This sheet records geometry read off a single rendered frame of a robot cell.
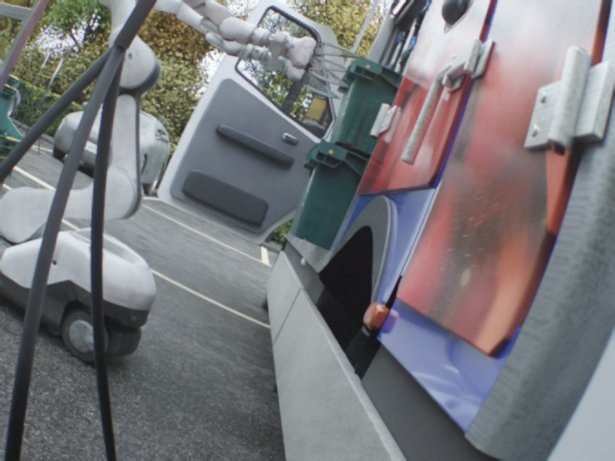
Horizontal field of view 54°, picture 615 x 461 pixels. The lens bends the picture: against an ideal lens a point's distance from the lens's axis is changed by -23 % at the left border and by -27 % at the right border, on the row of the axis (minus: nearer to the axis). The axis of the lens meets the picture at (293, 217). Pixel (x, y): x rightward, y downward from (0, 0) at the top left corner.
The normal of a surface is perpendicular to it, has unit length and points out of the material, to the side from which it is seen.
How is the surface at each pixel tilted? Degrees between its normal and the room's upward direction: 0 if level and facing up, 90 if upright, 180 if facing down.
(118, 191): 90
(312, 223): 97
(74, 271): 91
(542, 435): 90
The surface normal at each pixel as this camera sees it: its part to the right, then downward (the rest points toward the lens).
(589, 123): -0.91, -0.41
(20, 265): 0.05, 0.01
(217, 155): 0.40, 0.13
